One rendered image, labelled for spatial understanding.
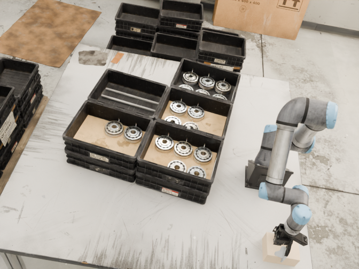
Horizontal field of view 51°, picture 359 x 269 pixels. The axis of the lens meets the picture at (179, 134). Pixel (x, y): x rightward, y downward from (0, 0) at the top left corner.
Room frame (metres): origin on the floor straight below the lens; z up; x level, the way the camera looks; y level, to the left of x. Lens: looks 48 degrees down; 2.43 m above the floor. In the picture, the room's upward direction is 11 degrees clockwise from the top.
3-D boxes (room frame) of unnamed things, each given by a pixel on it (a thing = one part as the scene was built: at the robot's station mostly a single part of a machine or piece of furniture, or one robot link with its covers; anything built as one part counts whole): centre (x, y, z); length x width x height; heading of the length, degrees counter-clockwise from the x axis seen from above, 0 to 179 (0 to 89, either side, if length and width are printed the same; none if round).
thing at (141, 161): (1.25, -0.03, 0.92); 0.40 x 0.30 x 0.02; 83
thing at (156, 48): (2.76, 0.19, 0.31); 0.40 x 0.30 x 0.34; 92
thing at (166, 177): (1.25, -0.03, 0.87); 0.40 x 0.30 x 0.11; 83
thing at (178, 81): (1.84, -0.10, 0.87); 0.40 x 0.30 x 0.11; 83
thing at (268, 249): (0.90, -0.60, 0.74); 0.16 x 0.12 x 0.07; 92
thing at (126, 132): (1.35, 0.25, 0.86); 0.10 x 0.10 x 0.01
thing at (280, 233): (0.90, -0.57, 0.89); 0.09 x 0.08 x 0.12; 92
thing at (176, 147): (1.31, -0.04, 0.86); 0.10 x 0.10 x 0.01
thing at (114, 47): (2.75, 0.59, 0.26); 0.40 x 0.30 x 0.23; 92
